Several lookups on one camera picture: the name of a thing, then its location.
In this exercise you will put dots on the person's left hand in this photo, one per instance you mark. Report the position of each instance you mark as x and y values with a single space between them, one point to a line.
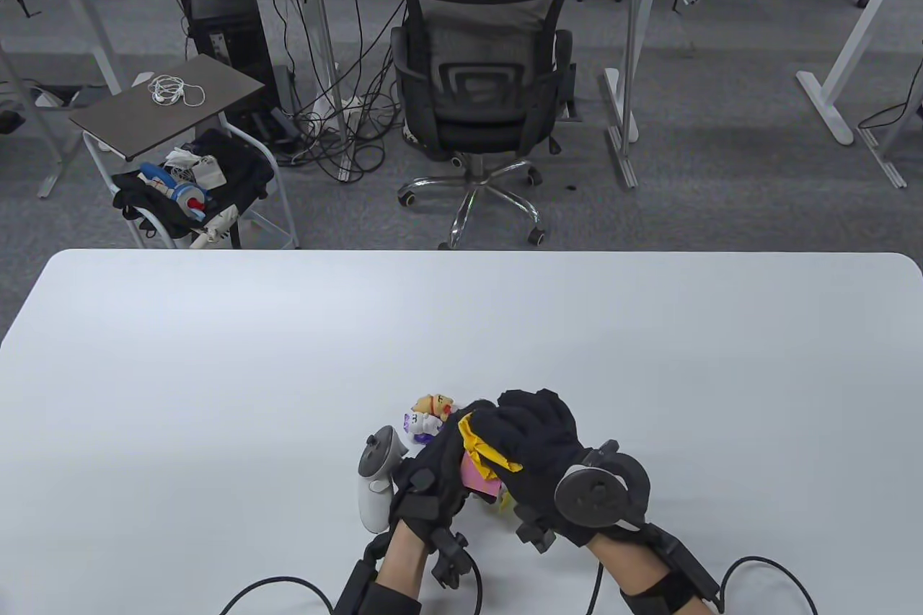
425 492

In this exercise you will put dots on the person's right hand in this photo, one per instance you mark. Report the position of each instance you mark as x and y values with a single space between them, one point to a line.
533 442

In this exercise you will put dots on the person's right fingers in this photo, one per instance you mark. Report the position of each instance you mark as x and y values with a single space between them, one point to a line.
526 420

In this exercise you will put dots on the person's left fingers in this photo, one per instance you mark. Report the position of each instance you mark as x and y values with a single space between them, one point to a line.
461 424

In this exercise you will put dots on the yellow paper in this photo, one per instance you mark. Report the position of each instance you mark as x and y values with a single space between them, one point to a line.
479 438

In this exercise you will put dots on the pink paper pad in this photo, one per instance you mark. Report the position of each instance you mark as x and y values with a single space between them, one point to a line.
477 479

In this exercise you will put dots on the person's right forearm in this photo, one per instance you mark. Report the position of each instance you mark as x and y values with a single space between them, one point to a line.
620 568

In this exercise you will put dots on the person's left forearm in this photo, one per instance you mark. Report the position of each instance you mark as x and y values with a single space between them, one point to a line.
400 572

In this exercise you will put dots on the small colourful toy figure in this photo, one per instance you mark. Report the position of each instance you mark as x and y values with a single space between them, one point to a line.
429 417

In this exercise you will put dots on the black wrist-mounted controller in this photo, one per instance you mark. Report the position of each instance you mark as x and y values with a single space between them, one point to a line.
595 492

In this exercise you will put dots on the white wrist-mounted controller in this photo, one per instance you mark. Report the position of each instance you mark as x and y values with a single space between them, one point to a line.
375 492

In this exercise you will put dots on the black mesh office chair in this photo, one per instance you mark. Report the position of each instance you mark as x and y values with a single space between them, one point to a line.
479 89

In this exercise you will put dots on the black bag with clutter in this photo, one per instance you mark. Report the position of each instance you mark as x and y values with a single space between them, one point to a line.
238 168

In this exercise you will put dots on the white desk with metal legs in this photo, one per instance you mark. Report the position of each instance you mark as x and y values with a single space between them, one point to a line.
627 52

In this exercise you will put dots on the brown-topped white side cart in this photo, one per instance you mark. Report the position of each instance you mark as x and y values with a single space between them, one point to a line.
169 103

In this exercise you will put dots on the black computer tower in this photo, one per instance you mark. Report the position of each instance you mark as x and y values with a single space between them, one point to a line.
231 31

